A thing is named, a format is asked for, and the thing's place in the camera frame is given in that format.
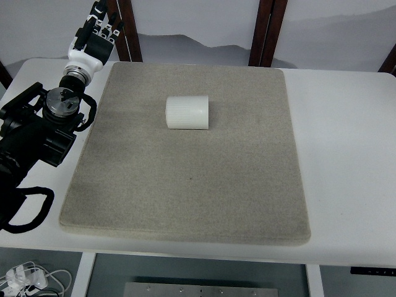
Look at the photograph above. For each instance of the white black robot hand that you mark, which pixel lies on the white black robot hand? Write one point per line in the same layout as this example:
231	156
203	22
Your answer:
85	57

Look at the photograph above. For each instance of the white cup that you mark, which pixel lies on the white cup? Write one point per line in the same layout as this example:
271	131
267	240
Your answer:
187	112

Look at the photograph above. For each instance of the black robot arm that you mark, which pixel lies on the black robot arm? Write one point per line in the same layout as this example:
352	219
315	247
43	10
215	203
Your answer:
29	133

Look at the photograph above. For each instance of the grey felt mat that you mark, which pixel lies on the grey felt mat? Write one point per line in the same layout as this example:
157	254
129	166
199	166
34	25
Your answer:
185	185

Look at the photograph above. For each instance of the white table leg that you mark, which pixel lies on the white table leg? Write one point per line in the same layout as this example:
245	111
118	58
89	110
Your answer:
83	275
315	281

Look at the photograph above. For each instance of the white power adapter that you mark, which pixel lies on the white power adapter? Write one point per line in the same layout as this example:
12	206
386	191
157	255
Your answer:
26	277

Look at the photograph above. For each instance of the grey metal plate with screws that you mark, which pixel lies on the grey metal plate with screws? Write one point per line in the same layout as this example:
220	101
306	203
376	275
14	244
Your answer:
201	290

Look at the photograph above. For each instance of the black desk control panel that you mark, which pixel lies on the black desk control panel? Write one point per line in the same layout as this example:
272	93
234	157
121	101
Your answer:
371	270

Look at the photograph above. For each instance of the brown wooden screen post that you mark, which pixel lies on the brown wooden screen post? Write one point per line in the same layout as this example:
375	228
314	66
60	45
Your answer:
3	75
131	40
390	63
266	31

